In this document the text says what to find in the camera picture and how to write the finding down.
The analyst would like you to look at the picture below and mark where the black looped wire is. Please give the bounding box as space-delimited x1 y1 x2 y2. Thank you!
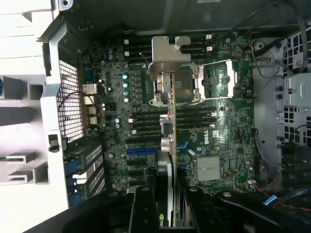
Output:
215 1 282 39

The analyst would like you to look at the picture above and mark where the CPU socket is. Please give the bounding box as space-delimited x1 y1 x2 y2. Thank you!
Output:
174 70 202 100

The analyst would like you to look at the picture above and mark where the blue disk wire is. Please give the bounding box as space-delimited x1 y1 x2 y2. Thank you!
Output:
263 194 278 206

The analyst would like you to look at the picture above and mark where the silver metal disk bay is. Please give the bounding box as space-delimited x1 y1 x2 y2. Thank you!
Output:
281 31 311 146

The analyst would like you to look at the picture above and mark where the green motherboard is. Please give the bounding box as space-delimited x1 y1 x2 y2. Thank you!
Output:
79 30 257 195

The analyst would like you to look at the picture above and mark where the open black PC case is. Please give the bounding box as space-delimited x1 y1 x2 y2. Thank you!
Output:
35 0 311 220

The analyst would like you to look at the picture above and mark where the silver chipset heatsink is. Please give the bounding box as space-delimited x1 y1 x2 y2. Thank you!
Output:
197 156 221 182

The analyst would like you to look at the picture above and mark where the metal socket cover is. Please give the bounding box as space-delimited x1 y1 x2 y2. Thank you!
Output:
201 60 240 99

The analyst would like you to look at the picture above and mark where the blue expansion slot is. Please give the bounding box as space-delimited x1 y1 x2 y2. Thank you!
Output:
125 148 157 156

